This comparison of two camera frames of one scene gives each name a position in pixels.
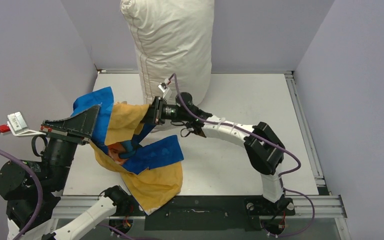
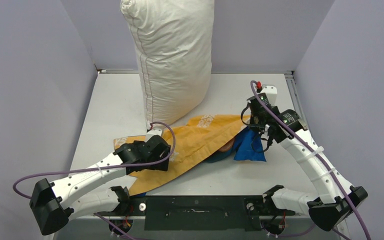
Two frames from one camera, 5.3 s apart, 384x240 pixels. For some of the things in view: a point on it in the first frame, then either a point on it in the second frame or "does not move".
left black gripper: [78, 127] to [160, 166]
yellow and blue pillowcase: [151, 172] to [204, 138]
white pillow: [174, 42] does not move
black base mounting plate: [212, 213] does not move
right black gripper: [155, 113] to [252, 123]
